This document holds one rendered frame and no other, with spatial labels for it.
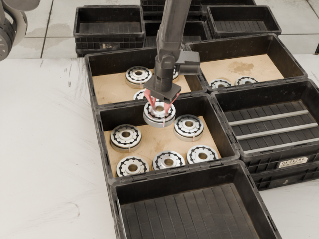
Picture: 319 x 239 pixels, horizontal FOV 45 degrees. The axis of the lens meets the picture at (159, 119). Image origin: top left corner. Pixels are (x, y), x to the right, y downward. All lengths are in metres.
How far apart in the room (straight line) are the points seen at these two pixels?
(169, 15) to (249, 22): 1.72
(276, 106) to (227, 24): 1.14
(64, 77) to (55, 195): 0.62
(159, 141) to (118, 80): 0.35
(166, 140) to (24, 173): 0.51
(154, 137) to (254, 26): 1.45
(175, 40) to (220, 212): 0.52
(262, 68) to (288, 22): 2.05
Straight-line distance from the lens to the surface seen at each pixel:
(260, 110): 1.49
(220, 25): 2.55
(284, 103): 1.55
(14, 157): 1.50
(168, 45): 1.01
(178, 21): 0.96
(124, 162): 1.22
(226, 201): 1.21
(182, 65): 1.10
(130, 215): 1.15
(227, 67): 1.65
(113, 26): 2.47
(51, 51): 3.15
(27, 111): 1.65
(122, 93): 1.48
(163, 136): 1.33
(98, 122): 1.24
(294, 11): 3.91
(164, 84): 1.13
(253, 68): 1.67
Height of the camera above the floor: 1.83
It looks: 46 degrees down
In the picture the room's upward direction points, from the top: 3 degrees clockwise
